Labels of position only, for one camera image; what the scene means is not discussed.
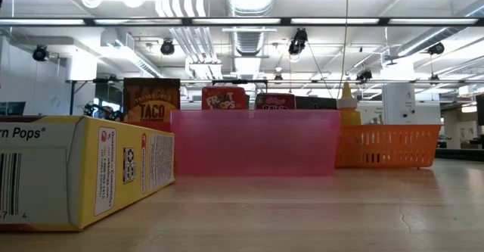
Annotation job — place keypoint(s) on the yellow mustard squeeze bottle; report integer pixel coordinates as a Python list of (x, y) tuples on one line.
[(349, 116)]

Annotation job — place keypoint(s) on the red Froot Loops box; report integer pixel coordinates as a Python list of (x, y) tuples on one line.
[(223, 100)]

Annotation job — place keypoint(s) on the yellow Corn Pops box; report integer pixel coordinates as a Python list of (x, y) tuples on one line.
[(113, 168)]

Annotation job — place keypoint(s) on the silver ventilation duct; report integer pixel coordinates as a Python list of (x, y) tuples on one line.
[(249, 2)]

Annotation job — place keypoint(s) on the black ceiling spotlight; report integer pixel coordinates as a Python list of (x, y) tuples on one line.
[(436, 48), (298, 42), (363, 76), (167, 47), (39, 53)]

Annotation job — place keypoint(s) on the white round pillar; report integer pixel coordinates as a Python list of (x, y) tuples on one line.
[(397, 104)]

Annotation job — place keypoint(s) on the black background box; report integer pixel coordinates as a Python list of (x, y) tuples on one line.
[(315, 103)]

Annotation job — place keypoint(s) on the dark background monitor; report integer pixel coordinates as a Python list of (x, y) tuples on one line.
[(480, 110)]

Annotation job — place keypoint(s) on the pink translucent plastic bin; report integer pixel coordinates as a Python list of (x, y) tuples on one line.
[(257, 146)]

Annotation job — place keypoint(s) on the black background table frame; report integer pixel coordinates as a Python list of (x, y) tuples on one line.
[(234, 81)]

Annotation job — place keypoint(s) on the orange plastic basket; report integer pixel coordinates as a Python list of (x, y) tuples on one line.
[(378, 146)]

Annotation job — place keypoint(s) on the background laptop screen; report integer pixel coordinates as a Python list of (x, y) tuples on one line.
[(11, 108)]

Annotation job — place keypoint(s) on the pink Raisin Bran box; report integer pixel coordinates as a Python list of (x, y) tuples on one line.
[(274, 102)]

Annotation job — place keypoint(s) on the brown taco seasoning packet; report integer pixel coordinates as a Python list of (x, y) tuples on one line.
[(151, 110)]

